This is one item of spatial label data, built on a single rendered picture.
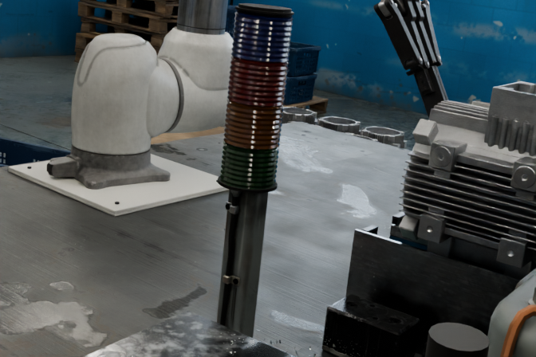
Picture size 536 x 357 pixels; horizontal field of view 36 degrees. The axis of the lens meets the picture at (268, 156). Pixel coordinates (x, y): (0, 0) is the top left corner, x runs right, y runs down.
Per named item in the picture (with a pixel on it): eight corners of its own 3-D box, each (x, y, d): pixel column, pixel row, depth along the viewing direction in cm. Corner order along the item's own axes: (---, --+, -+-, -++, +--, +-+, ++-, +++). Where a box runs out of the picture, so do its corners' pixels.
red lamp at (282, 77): (295, 103, 86) (300, 61, 85) (262, 109, 81) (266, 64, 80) (250, 93, 89) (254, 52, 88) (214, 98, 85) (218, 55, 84)
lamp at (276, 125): (290, 145, 87) (295, 103, 86) (257, 153, 82) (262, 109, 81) (246, 133, 91) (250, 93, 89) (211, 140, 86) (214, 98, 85)
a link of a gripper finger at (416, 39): (409, -12, 112) (404, -12, 111) (435, 65, 111) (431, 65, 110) (384, 0, 114) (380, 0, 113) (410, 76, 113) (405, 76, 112)
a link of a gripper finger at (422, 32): (388, 0, 115) (392, 0, 116) (415, 75, 114) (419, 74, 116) (412, -12, 113) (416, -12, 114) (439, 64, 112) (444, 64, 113)
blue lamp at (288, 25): (300, 61, 85) (305, 17, 84) (266, 64, 80) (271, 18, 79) (254, 52, 88) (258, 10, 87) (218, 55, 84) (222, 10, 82)
